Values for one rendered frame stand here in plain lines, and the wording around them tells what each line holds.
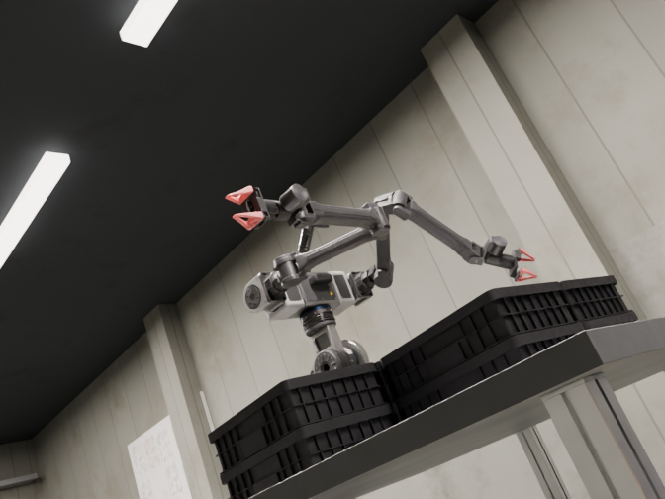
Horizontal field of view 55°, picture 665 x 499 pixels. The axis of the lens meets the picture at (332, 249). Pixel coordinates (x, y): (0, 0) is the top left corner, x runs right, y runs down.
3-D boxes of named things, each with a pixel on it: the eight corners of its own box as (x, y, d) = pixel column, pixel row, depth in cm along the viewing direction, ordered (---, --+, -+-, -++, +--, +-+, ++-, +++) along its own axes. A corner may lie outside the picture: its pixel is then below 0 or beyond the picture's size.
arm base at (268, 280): (285, 302, 242) (275, 273, 246) (298, 291, 237) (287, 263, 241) (267, 302, 236) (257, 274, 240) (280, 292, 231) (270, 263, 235)
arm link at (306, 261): (398, 238, 228) (387, 214, 231) (390, 226, 215) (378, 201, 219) (286, 290, 234) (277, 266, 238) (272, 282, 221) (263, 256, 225)
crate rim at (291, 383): (207, 445, 169) (205, 436, 170) (296, 422, 189) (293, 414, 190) (286, 389, 143) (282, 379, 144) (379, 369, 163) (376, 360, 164)
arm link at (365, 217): (382, 238, 221) (370, 211, 225) (394, 229, 218) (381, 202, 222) (290, 232, 190) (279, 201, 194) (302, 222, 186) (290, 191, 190)
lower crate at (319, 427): (230, 524, 162) (217, 477, 166) (320, 491, 182) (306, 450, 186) (318, 481, 136) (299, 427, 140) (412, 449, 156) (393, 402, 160)
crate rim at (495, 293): (380, 369, 163) (376, 360, 164) (452, 354, 183) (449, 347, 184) (495, 298, 137) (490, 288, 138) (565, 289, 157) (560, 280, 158)
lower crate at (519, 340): (412, 449, 156) (393, 402, 160) (484, 424, 176) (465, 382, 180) (540, 389, 130) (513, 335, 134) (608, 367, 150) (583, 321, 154)
